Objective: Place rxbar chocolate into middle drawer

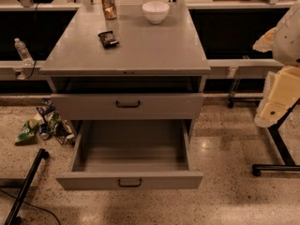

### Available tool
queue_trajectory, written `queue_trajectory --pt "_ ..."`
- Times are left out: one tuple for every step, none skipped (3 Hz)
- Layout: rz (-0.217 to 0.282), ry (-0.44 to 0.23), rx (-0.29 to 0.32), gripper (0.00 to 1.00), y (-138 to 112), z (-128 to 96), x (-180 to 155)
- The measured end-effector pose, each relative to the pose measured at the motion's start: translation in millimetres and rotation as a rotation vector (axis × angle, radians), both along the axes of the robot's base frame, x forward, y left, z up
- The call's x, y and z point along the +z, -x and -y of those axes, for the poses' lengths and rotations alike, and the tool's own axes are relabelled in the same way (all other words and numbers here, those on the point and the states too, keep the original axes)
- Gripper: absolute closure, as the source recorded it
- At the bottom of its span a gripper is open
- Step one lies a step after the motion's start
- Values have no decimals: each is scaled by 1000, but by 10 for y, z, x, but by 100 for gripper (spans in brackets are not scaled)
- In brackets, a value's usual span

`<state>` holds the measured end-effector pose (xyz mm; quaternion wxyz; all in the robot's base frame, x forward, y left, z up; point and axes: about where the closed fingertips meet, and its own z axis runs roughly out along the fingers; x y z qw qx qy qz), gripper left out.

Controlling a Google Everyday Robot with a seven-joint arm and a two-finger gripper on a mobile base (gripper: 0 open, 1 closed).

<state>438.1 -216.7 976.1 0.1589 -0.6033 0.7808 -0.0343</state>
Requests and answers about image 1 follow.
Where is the grey open bottom drawer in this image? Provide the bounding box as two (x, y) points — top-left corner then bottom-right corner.
(57, 120), (203, 190)

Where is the orange soda can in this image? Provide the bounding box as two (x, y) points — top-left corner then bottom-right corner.
(101, 0), (117, 20)

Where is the dark rxbar chocolate packet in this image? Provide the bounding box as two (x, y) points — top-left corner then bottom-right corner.
(98, 31), (119, 49)

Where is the small blue can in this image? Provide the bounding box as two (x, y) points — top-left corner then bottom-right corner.
(38, 123), (51, 140)

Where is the green snack bag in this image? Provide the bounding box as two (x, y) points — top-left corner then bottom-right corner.
(15, 119), (38, 145)

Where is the grey metal drawer cabinet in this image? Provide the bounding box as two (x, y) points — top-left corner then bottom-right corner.
(39, 2), (212, 122)

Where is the clear plastic water bottle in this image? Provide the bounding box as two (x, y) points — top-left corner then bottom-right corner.
(14, 37), (34, 67)

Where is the black pole stand left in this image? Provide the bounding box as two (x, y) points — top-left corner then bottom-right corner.
(5, 149), (49, 225)

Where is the grey middle drawer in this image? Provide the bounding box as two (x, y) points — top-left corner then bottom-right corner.
(52, 93), (203, 120)

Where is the black stand base right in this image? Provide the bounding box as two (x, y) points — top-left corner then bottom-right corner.
(252, 101), (300, 176)

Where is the white ceramic bowl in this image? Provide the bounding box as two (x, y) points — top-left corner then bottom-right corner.
(142, 2), (170, 24)

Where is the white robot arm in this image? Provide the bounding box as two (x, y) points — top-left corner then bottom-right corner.
(253, 0), (300, 128)

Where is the black floor cable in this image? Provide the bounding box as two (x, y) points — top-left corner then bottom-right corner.
(0, 188), (62, 225)

